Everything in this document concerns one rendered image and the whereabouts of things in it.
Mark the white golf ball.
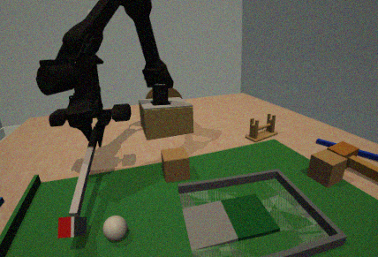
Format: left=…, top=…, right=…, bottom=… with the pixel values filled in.
left=102, top=215, right=128, bottom=241

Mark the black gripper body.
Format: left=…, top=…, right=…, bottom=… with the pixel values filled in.
left=49, top=84, right=132, bottom=127

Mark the green mat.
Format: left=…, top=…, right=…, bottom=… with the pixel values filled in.
left=5, top=139, right=378, bottom=257

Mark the blue golf putter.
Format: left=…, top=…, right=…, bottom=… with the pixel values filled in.
left=316, top=139, right=378, bottom=162

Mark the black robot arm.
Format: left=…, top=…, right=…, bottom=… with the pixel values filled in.
left=36, top=0, right=174, bottom=127

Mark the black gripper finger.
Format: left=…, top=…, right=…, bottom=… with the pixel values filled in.
left=95, top=117, right=111, bottom=147
left=73, top=125, right=93, bottom=142

